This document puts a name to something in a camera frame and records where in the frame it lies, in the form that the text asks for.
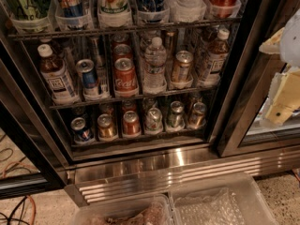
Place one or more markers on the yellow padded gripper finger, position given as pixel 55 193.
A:
pixel 283 98

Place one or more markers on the steel fridge base grille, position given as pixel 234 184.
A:
pixel 112 180

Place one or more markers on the gold can shelf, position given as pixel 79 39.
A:
pixel 106 127
pixel 197 114
pixel 181 66

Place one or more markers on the silver can bottom shelf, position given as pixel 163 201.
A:
pixel 153 120

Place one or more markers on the pepsi can bottom shelf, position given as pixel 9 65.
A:
pixel 82 132

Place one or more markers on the clear water bottle top shelf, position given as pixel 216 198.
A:
pixel 186 11

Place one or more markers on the red can bottom shelf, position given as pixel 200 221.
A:
pixel 131 124

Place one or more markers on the closed fridge door right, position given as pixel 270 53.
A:
pixel 252 73

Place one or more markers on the red coca-cola can middle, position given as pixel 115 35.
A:
pixel 124 75

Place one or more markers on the green can bottom shelf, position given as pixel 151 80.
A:
pixel 175 118

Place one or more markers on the gold can bottom shelf left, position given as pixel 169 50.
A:
pixel 106 127

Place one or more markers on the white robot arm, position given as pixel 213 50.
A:
pixel 286 43

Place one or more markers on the gold can bottom shelf right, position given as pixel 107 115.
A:
pixel 197 114

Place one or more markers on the gold can middle shelf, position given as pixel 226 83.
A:
pixel 181 66

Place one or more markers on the blue red bull can middle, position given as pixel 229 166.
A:
pixel 86 70

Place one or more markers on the water bottle middle shelf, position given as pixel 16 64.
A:
pixel 155 57

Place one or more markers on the clear plastic bin right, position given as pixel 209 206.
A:
pixel 231 199

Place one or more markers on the iced tea bottle right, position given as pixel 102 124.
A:
pixel 215 56

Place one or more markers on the green can shelf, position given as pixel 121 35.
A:
pixel 29 10
pixel 175 118

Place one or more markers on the clear plastic bin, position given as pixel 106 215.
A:
pixel 231 199
pixel 146 210

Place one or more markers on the iced tea bottle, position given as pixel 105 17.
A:
pixel 56 74
pixel 215 56

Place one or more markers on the clear plastic bin left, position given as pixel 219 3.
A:
pixel 146 210

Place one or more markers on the open fridge door left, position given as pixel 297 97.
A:
pixel 26 121

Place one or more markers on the green can top shelf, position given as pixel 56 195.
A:
pixel 29 10

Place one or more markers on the middle wire shelf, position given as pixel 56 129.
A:
pixel 140 96

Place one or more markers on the iced tea bottle left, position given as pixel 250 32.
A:
pixel 56 74

